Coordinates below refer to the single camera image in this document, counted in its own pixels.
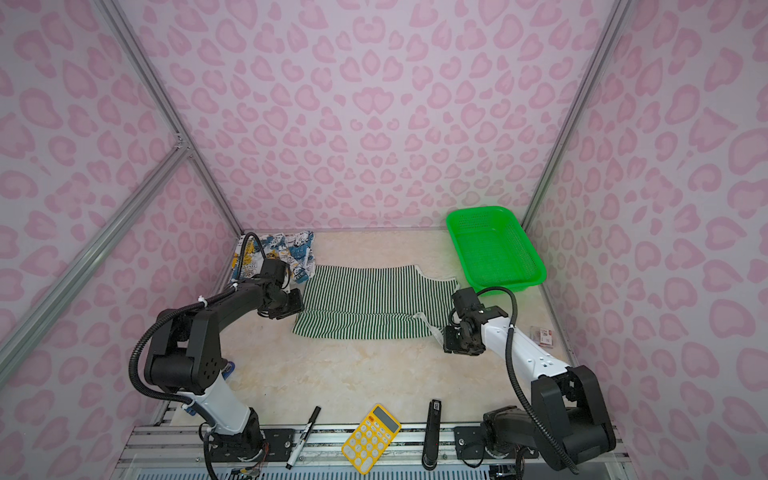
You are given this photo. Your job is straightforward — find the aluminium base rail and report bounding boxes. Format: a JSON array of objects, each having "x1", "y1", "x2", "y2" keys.
[{"x1": 110, "y1": 419, "x2": 634, "y2": 480}]

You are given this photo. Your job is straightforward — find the black stapler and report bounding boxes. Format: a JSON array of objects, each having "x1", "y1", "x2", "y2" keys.
[{"x1": 421, "y1": 399, "x2": 442, "y2": 471}]

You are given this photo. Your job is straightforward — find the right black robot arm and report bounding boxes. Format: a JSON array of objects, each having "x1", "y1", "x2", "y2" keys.
[{"x1": 443, "y1": 288, "x2": 617, "y2": 479}]

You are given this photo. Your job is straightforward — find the green plastic basket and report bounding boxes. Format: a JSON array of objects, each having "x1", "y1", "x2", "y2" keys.
[{"x1": 446, "y1": 206, "x2": 547, "y2": 292}]

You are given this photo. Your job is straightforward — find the green white striped garment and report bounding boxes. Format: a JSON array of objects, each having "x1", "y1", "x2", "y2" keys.
[{"x1": 293, "y1": 265, "x2": 459, "y2": 340}]

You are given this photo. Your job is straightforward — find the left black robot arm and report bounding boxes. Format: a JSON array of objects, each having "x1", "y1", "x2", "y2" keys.
[{"x1": 128, "y1": 232, "x2": 304, "y2": 462}]

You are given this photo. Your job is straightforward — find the black marker pen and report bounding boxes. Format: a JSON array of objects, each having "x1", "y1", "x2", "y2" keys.
[{"x1": 286, "y1": 406, "x2": 322, "y2": 470}]

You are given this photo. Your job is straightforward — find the blue stapler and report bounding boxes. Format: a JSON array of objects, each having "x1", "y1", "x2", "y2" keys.
[{"x1": 183, "y1": 361, "x2": 236, "y2": 416}]

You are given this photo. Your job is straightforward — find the yellow calculator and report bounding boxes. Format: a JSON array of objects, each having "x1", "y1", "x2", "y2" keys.
[{"x1": 341, "y1": 404, "x2": 402, "y2": 475}]

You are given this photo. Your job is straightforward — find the colourful printed white shirt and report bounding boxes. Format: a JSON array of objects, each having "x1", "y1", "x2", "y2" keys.
[{"x1": 230, "y1": 230, "x2": 316, "y2": 285}]

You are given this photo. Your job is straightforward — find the small white packet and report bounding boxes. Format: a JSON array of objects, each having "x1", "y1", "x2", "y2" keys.
[{"x1": 530, "y1": 327, "x2": 554, "y2": 349}]

